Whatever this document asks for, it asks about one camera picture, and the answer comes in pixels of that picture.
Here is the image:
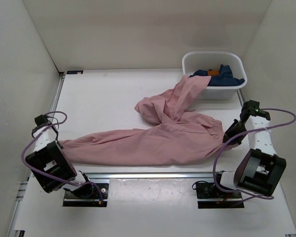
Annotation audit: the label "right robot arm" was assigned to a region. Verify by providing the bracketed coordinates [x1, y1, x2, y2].
[212, 100, 287, 198]

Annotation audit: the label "aluminium table frame rail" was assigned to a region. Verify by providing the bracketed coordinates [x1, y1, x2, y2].
[4, 71, 262, 237]

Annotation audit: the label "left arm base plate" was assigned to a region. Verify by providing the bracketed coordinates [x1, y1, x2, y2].
[63, 183, 109, 207]

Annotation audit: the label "white plastic basket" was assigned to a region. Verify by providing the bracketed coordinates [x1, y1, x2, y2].
[182, 51, 248, 100]

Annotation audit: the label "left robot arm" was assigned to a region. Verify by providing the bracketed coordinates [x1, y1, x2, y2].
[25, 115, 95, 198]

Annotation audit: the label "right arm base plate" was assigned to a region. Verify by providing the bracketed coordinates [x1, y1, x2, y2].
[192, 181, 244, 209]

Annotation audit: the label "blue folded jeans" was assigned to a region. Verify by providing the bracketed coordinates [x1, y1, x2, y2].
[189, 64, 245, 87]

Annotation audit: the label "pink trousers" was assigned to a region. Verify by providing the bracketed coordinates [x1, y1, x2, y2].
[61, 76, 224, 166]

